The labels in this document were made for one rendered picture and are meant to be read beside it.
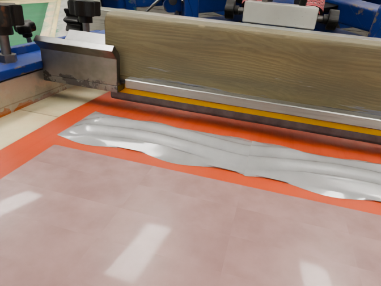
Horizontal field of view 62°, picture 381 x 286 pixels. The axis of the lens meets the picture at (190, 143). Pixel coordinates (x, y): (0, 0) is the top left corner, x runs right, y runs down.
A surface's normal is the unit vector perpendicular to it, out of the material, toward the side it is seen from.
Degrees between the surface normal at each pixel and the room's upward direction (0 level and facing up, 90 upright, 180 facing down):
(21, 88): 90
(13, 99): 90
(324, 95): 75
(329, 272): 15
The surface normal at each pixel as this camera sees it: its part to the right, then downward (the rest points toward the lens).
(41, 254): 0.08, -0.89
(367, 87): -0.26, 0.41
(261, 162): 0.07, -0.53
